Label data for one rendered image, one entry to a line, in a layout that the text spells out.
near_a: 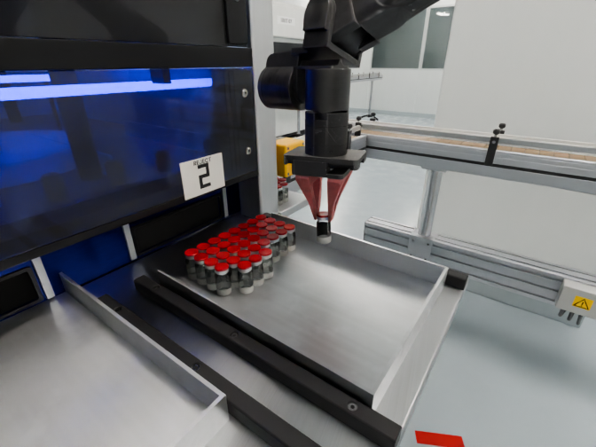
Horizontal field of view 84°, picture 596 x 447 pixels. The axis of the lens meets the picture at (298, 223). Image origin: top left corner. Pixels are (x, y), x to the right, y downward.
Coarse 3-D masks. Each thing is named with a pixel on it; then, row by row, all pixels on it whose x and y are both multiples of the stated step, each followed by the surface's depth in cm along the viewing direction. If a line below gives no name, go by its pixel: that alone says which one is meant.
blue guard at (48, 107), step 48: (0, 96) 32; (48, 96) 35; (96, 96) 39; (144, 96) 43; (192, 96) 49; (240, 96) 57; (0, 144) 33; (48, 144) 36; (96, 144) 40; (144, 144) 45; (192, 144) 51; (240, 144) 60; (0, 192) 34; (48, 192) 37; (96, 192) 42; (144, 192) 47; (0, 240) 35; (48, 240) 39
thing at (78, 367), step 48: (0, 336) 41; (48, 336) 41; (96, 336) 41; (144, 336) 37; (0, 384) 35; (48, 384) 35; (96, 384) 35; (144, 384) 35; (192, 384) 33; (0, 432) 31; (48, 432) 31; (96, 432) 31; (144, 432) 31; (192, 432) 28
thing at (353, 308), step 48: (336, 240) 59; (192, 288) 44; (288, 288) 50; (336, 288) 50; (384, 288) 50; (432, 288) 50; (288, 336) 41; (336, 336) 41; (384, 336) 41; (336, 384) 33; (384, 384) 33
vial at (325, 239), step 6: (318, 222) 49; (324, 222) 49; (330, 222) 49; (318, 228) 49; (324, 228) 49; (330, 228) 49; (318, 234) 49; (324, 234) 49; (330, 234) 50; (318, 240) 50; (324, 240) 49; (330, 240) 50
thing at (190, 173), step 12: (216, 156) 56; (180, 168) 51; (192, 168) 52; (204, 168) 54; (216, 168) 56; (192, 180) 53; (204, 180) 55; (216, 180) 57; (192, 192) 54; (204, 192) 56
